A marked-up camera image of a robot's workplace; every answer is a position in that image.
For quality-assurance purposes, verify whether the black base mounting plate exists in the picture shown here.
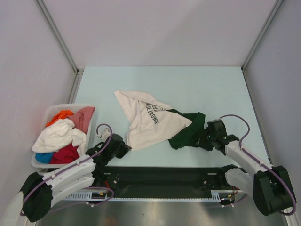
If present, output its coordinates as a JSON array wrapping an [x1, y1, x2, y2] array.
[[103, 165, 235, 198]]

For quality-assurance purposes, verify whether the white green raglan t-shirt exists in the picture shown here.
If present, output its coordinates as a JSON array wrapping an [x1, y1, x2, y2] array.
[[114, 90, 206, 150]]

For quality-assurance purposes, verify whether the white t-shirt in basket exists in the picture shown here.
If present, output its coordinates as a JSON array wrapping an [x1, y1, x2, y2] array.
[[32, 119, 87, 156]]

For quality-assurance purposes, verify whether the pink t-shirt in basket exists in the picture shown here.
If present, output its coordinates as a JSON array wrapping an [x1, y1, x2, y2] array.
[[68, 106, 95, 134]]

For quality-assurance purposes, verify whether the white slotted cable duct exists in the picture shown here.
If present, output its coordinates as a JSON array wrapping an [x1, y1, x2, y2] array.
[[63, 190, 234, 202]]

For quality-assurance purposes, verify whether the right aluminium frame post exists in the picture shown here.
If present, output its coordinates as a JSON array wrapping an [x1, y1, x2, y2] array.
[[241, 0, 285, 73]]

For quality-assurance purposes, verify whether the red t-shirt in basket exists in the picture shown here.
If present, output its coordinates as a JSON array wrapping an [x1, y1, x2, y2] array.
[[49, 144, 79, 164]]

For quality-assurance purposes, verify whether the orange t-shirt in basket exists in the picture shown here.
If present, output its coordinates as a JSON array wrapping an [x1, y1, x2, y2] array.
[[46, 110, 74, 127]]

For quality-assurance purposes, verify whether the left aluminium frame post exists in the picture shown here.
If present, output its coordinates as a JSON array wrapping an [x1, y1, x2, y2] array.
[[34, 0, 83, 104]]

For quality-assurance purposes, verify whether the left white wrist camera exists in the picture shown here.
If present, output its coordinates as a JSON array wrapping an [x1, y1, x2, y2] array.
[[96, 129, 111, 142]]

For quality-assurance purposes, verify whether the blue t-shirt in basket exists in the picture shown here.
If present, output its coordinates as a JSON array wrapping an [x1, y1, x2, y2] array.
[[35, 152, 54, 164]]

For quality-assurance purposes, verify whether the white plastic laundry basket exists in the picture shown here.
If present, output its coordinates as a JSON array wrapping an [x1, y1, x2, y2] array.
[[31, 104, 95, 169]]

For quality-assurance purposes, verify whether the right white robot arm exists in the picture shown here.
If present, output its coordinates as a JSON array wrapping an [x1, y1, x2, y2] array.
[[197, 119, 297, 216]]

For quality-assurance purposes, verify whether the aluminium frame post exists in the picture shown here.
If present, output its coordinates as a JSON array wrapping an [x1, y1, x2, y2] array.
[[34, 0, 83, 104], [241, 0, 285, 73]]

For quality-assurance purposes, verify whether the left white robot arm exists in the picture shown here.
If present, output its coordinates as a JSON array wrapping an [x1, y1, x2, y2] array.
[[20, 134, 132, 222]]

